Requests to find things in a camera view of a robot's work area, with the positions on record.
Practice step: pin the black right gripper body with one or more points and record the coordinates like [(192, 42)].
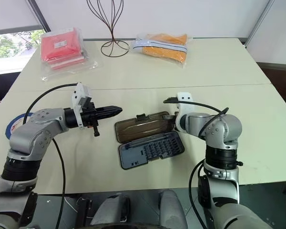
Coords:
[(177, 113)]

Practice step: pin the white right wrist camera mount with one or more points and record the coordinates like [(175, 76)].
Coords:
[(184, 97)]

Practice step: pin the blue tape roll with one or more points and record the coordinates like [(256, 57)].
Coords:
[(13, 121)]

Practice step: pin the white roller blind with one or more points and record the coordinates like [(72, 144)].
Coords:
[(9, 14)]

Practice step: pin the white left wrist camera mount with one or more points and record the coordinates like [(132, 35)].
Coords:
[(79, 93)]

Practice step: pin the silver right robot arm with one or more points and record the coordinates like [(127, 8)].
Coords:
[(219, 128)]

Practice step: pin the aluminium partition post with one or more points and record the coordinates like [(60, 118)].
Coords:
[(259, 21)]

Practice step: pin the smoky lid screwdriver bit case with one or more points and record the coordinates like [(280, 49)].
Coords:
[(143, 128)]

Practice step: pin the grey rounded robot leg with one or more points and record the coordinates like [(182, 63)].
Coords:
[(109, 207), (171, 207)]

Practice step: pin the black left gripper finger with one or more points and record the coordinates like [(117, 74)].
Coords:
[(109, 114), (110, 109)]

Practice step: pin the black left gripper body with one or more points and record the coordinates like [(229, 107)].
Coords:
[(89, 117)]

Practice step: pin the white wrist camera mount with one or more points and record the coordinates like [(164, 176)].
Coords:
[(184, 97), (79, 93)]

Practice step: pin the red cloth in plastic bag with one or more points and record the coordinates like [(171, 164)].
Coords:
[(59, 45)]

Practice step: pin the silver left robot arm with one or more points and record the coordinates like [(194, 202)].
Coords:
[(38, 128)]

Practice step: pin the orange cloth in plastic bag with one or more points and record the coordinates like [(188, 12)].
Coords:
[(162, 51)]

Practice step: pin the window with trees outside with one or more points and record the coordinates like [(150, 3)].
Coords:
[(7, 45)]

